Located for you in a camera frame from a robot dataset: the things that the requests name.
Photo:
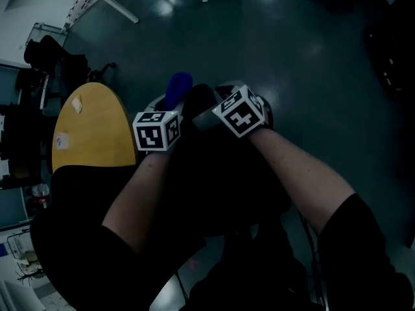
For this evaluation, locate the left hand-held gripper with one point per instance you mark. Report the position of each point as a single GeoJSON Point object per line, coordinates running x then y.
{"type": "Point", "coordinates": [152, 134]}

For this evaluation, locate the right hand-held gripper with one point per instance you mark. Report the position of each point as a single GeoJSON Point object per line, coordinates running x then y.
{"type": "Point", "coordinates": [243, 115]}

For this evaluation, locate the blue cloth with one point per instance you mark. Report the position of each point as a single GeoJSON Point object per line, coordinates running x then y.
{"type": "Point", "coordinates": [178, 87]}

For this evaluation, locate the person's right forearm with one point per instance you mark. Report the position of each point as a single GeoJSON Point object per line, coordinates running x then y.
{"type": "Point", "coordinates": [298, 173]}

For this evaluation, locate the person's left forearm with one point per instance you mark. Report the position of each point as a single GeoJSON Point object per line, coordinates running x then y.
{"type": "Point", "coordinates": [136, 199]}

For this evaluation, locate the black mesh office chair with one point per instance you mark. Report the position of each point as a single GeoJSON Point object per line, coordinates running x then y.
{"type": "Point", "coordinates": [227, 173]}

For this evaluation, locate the round wooden table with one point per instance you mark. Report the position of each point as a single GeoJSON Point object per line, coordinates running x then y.
{"type": "Point", "coordinates": [94, 131]}

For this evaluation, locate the small white paper packet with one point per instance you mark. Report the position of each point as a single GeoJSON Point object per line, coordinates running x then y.
{"type": "Point", "coordinates": [77, 104]}

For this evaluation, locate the white printed paper packet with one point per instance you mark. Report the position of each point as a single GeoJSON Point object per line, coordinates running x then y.
{"type": "Point", "coordinates": [62, 140]}

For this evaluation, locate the clear plastic bottle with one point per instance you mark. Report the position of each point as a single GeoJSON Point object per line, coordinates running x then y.
{"type": "Point", "coordinates": [40, 190]}

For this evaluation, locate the person's black clothing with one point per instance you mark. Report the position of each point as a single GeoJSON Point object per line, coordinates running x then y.
{"type": "Point", "coordinates": [356, 254]}

